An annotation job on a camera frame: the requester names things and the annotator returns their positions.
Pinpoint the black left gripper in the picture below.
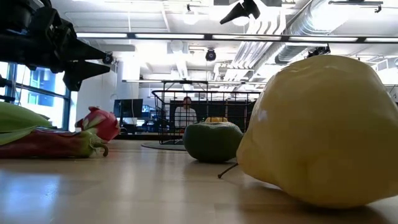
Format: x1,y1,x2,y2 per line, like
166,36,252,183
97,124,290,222
0,7,111,92

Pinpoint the pink dragon fruit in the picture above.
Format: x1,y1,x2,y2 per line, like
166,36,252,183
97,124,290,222
75,106,121,144

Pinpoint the red chili pepper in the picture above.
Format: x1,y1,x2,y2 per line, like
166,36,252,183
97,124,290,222
0,129,109,159

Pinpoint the green round fruit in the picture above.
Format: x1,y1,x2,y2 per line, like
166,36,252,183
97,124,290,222
182,121,244,163

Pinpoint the yellow pear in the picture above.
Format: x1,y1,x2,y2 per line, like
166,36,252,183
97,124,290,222
217,55,398,208

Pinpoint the large window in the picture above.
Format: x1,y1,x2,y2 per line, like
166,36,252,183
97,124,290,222
0,61,72,131

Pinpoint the round white ceiling fixture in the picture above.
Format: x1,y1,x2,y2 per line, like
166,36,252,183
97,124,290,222
182,9,200,26

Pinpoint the black computer monitor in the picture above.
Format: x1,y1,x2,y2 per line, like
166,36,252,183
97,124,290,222
113,98,144,119

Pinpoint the long ceiling light strip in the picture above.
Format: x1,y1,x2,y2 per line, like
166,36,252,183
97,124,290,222
76,32,398,44

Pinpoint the dark office desk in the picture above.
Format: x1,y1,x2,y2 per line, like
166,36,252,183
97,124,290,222
119,123,160,135

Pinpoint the person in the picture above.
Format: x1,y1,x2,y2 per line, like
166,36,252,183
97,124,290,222
174,96,198,130

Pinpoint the round grey woven placemat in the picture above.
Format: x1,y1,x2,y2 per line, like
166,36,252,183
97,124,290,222
141,141,187,152

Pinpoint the silver ventilation duct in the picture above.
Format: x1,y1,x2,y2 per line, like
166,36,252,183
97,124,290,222
275,0,358,65

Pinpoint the black wire basket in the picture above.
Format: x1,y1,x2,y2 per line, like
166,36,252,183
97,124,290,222
151,80,261,146

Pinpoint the black ceiling rail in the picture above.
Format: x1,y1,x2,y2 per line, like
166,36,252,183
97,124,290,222
328,0,384,13

